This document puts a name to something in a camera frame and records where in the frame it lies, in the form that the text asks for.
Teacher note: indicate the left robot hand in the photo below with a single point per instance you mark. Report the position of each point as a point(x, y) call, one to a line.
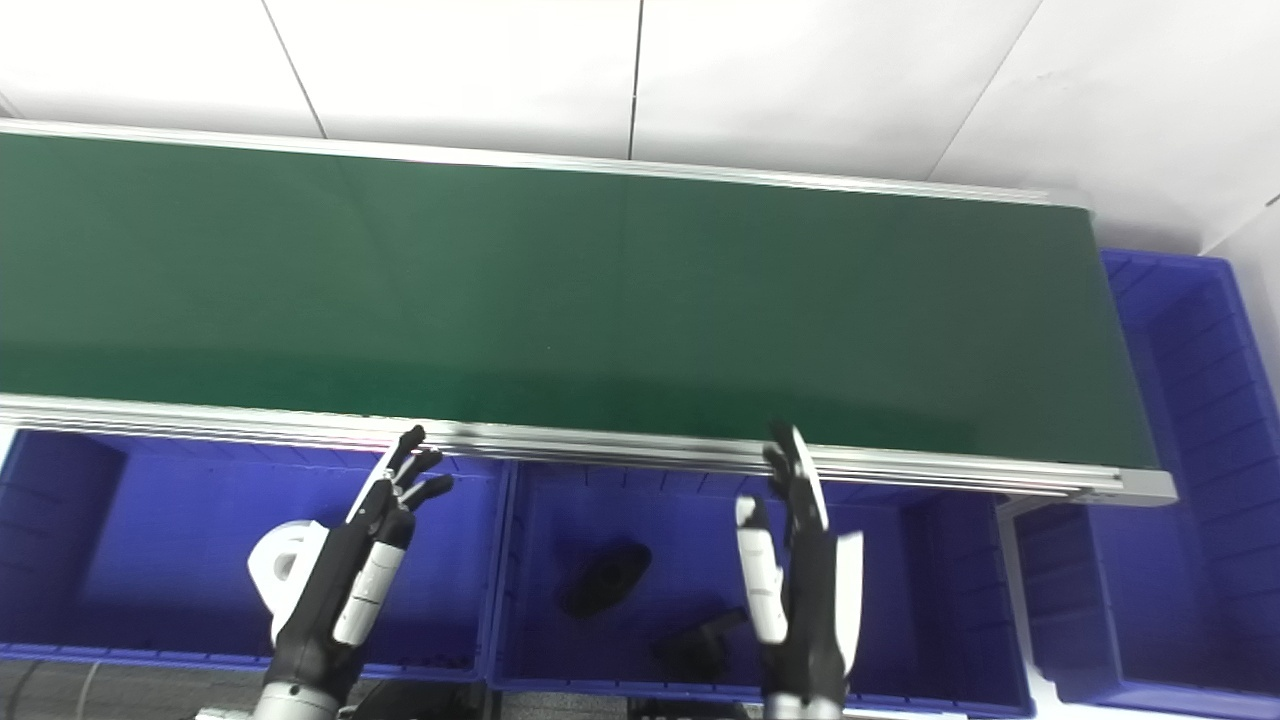
point(330, 600)

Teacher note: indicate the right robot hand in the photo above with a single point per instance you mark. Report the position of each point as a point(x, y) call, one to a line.
point(815, 620)

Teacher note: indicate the black flange part with boss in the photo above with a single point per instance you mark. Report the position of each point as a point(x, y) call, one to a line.
point(700, 648)

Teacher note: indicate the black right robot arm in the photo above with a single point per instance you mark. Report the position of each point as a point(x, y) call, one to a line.
point(805, 710)

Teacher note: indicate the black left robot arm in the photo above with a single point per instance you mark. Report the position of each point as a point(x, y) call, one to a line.
point(295, 703)

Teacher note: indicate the white cylindrical plastic part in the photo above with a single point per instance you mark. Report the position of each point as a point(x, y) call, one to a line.
point(275, 590)

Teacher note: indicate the blue plastic bin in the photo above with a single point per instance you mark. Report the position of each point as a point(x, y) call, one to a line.
point(150, 560)
point(930, 600)
point(1200, 560)

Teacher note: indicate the black oval flange part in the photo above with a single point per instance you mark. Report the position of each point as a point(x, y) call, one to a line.
point(605, 580)

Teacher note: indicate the green conveyor belt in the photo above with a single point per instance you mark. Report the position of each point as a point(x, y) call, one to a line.
point(600, 300)

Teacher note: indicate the aluminium conveyor side rail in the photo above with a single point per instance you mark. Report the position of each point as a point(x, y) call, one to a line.
point(900, 465)
point(600, 165)

